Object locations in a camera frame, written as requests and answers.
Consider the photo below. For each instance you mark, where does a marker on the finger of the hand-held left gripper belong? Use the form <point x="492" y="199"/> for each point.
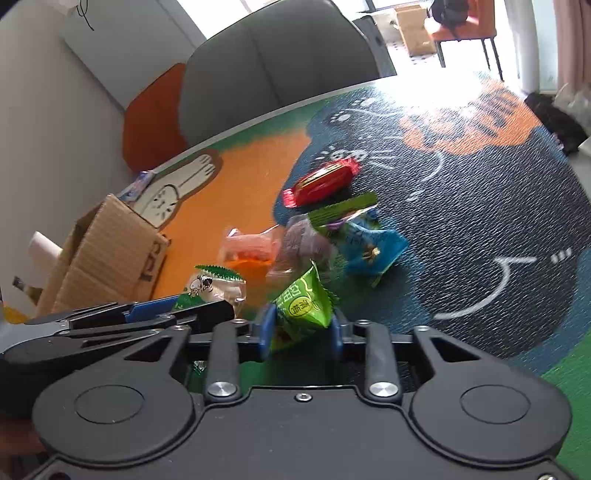
<point x="152" y="309"/>
<point x="210" y="316"/>

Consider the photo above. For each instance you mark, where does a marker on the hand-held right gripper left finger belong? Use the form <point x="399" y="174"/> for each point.
<point x="268" y="332"/>

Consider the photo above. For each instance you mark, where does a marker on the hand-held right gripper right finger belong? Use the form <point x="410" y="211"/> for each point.
<point x="335" y="341"/>

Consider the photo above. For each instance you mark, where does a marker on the white green cartoon snack packet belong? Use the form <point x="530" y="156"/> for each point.
<point x="207" y="286"/>

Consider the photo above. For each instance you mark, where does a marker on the bright green snack packet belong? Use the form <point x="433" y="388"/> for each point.
<point x="300" y="304"/>

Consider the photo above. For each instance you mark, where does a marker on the brown cardboard box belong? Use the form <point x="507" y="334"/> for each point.
<point x="106" y="258"/>

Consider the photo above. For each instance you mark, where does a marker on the yellow rounded object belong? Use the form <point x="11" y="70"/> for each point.
<point x="11" y="316"/>

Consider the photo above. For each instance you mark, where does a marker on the orange and clear snack packet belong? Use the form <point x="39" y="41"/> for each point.
<point x="247" y="254"/>

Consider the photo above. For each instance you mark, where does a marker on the glass bottle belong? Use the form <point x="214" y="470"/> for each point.
<point x="27" y="290"/>

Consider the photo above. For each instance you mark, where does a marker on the clear greyish snack packet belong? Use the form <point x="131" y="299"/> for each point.
<point x="302" y="247"/>

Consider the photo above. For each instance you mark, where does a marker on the blue snack packet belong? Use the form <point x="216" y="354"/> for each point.
<point x="369" y="249"/>

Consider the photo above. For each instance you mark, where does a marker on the white paper towel roll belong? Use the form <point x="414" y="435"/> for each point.
<point x="44" y="249"/>

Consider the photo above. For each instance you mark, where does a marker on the small purple printed packet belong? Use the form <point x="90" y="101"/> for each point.
<point x="138" y="184"/>

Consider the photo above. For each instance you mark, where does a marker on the dark green edged snack packet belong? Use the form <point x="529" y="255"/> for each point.
<point x="344" y="207"/>

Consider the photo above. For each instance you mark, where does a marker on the red snack packet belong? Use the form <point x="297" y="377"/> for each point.
<point x="321" y="182"/>

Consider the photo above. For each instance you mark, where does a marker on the orange upholstered chair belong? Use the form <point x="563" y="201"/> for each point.
<point x="152" y="120"/>

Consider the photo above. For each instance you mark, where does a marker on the grey upholstered chair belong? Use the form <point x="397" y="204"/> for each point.
<point x="277" y="60"/>

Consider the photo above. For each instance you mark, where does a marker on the black mat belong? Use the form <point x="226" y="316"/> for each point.
<point x="554" y="120"/>

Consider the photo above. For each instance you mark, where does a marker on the small open cardboard carton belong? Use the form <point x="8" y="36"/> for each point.
<point x="415" y="32"/>

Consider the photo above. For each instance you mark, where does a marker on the crumpled white plastic bag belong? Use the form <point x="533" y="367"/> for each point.
<point x="575" y="101"/>

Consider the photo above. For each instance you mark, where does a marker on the orange chair with black legs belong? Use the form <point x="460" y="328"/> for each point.
<point x="466" y="25"/>

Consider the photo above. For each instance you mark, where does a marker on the black backpack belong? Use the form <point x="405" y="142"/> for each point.
<point x="450" y="11"/>

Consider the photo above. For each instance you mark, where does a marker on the pink curtain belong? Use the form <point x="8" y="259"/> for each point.
<point x="575" y="37"/>

